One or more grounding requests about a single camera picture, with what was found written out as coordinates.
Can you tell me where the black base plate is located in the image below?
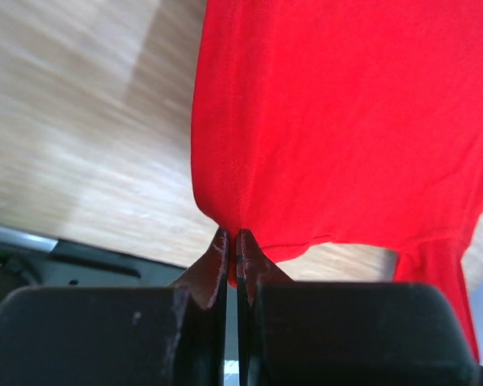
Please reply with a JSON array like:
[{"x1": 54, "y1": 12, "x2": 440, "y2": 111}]
[{"x1": 0, "y1": 240, "x2": 184, "y2": 302}]

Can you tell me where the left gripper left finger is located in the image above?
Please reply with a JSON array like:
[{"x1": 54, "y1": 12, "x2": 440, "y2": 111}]
[{"x1": 0, "y1": 230, "x2": 229, "y2": 385}]

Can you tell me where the aluminium frame rail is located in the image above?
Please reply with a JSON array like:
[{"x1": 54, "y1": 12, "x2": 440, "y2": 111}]
[{"x1": 0, "y1": 225, "x2": 58, "y2": 253}]

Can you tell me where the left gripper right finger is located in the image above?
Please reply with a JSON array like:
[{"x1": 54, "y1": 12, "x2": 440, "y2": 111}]
[{"x1": 236, "y1": 230, "x2": 480, "y2": 385}]

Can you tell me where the red t shirt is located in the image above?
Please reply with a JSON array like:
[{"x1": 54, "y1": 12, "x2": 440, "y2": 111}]
[{"x1": 191, "y1": 1, "x2": 483, "y2": 348}]

